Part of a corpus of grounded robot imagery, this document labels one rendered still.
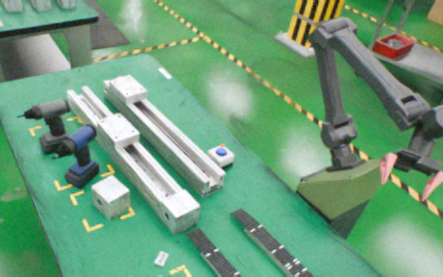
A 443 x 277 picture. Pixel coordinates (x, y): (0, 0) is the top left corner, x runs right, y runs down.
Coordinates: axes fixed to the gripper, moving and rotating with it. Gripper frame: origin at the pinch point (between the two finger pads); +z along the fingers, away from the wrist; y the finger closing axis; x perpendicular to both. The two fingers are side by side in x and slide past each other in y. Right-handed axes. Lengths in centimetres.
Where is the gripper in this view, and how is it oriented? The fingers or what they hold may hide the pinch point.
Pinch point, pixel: (404, 188)
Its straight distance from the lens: 120.3
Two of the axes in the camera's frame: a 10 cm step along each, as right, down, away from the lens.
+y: 8.6, 4.2, -3.1
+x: 1.4, 3.8, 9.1
